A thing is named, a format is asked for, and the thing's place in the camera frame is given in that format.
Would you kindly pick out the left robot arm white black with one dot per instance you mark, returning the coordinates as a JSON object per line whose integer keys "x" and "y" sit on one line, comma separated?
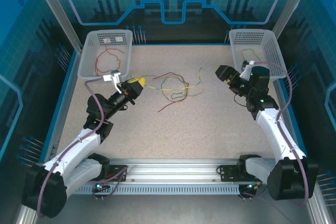
{"x": 73, "y": 150}

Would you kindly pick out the grey plastic basket with stickers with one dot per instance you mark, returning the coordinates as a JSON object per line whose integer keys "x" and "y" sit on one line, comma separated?
{"x": 89, "y": 75}

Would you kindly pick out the white sticker label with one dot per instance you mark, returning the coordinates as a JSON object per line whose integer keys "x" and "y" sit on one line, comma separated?
{"x": 119, "y": 39}
{"x": 106, "y": 41}

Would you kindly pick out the small LED connector module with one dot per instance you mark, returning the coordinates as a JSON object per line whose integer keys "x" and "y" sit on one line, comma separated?
{"x": 253, "y": 186}
{"x": 99, "y": 186}

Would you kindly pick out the steel lower shelf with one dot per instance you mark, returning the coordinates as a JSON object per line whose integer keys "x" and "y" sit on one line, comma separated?
{"x": 170, "y": 211}

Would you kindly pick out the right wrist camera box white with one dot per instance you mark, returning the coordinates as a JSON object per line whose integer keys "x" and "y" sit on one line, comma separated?
{"x": 246, "y": 73}

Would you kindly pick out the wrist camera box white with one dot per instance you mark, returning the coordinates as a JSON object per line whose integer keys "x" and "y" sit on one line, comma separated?
{"x": 115, "y": 75}
{"x": 246, "y": 73}

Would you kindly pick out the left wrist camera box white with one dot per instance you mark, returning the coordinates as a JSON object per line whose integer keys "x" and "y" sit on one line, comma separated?
{"x": 115, "y": 75}

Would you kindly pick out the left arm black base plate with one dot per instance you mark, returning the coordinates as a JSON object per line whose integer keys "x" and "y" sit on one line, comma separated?
{"x": 115, "y": 169}

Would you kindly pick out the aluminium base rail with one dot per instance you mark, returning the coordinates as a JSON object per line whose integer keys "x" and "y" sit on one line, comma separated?
{"x": 170, "y": 171}

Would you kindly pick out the aluminium frame post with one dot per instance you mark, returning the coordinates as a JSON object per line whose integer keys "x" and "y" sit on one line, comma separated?
{"x": 57, "y": 11}
{"x": 293, "y": 3}

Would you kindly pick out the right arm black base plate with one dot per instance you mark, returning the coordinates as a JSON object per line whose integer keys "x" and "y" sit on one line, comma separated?
{"x": 228, "y": 172}

